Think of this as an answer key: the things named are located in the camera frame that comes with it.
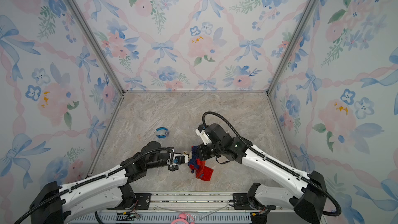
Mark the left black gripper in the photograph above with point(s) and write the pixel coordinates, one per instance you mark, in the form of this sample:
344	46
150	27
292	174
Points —
171	149

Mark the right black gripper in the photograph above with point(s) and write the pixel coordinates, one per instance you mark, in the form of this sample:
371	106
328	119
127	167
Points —
202	154

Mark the red blue patterned cloth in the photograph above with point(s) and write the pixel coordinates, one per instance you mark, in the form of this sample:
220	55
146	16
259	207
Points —
197	166

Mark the blue strap watch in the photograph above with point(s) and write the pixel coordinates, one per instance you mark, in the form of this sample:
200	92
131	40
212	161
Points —
162	132

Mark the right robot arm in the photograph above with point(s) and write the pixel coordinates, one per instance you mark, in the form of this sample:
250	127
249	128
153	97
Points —
304	193

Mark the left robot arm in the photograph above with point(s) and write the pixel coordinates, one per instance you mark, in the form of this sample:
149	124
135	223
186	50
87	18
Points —
60	204

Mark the pink round object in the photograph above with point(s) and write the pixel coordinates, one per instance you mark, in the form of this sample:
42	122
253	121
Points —
184	218

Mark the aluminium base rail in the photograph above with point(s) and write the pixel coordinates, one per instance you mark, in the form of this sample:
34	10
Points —
173	201

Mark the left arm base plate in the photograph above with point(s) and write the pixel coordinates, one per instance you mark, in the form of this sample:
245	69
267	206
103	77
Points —
139	201

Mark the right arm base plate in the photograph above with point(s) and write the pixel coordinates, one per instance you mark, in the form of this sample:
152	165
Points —
243	201

